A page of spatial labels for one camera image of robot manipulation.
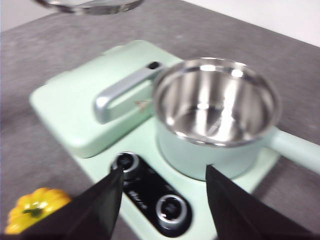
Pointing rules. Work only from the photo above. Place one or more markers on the silver control knob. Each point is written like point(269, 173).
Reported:
point(172, 210)
point(130, 162)

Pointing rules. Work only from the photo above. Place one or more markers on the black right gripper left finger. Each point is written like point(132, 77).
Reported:
point(95, 212)

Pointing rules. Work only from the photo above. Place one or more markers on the glass lid with green knob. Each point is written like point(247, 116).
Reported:
point(95, 10)

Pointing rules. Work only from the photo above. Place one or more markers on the mint green breakfast maker base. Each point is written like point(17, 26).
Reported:
point(140, 145)

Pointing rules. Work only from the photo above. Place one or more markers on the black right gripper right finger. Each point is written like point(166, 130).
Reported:
point(237, 215)

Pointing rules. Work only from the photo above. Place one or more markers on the yellow toy pumpkin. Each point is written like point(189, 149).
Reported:
point(45, 197)

